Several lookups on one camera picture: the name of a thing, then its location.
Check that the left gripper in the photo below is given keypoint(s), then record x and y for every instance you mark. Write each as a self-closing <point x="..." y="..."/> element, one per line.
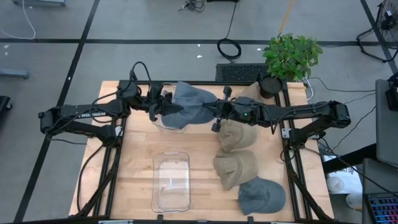
<point x="154" y="102"/>

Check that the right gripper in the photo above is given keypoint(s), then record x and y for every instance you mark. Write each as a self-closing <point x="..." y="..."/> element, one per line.
<point x="227" y="109"/>

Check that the grey baseball cap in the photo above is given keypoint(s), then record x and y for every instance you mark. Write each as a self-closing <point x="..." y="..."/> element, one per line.
<point x="261" y="196"/>
<point x="189" y="105"/>

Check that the beige baseball cap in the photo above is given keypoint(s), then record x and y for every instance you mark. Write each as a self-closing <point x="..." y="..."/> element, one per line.
<point x="237" y="137"/>
<point x="234" y="168"/>

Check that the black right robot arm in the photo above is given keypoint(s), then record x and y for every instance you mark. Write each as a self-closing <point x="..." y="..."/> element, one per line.
<point x="311" y="110"/>

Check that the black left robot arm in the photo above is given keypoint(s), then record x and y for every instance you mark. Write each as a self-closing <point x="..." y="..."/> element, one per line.
<point x="87" y="113"/>

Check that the clear plastic bin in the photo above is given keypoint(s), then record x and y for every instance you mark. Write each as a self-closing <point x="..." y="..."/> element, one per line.
<point x="171" y="183"/>
<point x="161" y="127"/>

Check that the black perforated floor mat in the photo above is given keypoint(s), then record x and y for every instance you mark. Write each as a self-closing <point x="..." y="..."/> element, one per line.
<point x="239" y="72"/>

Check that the black plant pot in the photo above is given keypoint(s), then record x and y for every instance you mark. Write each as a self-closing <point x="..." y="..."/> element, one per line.
<point x="270" y="87"/>

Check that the green leafy plant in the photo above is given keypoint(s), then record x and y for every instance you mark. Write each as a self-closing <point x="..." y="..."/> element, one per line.
<point x="290" y="57"/>

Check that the yellow pole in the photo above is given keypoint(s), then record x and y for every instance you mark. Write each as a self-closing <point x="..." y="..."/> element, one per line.
<point x="286" y="15"/>

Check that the white paper cup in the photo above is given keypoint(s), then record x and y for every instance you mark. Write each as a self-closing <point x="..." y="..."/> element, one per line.
<point x="335" y="184"/>

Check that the grey table foot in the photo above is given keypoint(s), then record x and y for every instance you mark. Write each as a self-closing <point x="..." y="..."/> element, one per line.
<point x="14" y="73"/>

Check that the black desk device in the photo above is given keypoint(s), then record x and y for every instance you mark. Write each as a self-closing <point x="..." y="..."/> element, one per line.
<point x="392" y="96"/>

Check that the black floor fan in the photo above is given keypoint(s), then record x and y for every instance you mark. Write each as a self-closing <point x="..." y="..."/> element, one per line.
<point x="387" y="21"/>

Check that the laptop with rainbow keyboard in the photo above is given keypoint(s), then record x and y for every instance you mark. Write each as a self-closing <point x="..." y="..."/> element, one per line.
<point x="384" y="208"/>

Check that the black aluminium table frame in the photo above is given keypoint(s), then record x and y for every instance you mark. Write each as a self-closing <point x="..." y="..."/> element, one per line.
<point x="202" y="82"/>

